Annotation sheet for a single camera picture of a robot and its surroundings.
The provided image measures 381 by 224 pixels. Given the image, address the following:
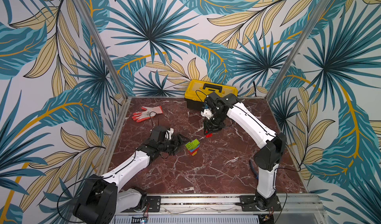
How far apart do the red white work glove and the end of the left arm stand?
0.40 meters

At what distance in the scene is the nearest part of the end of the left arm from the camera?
25.3 inches

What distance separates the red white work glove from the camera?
1062 millimetres
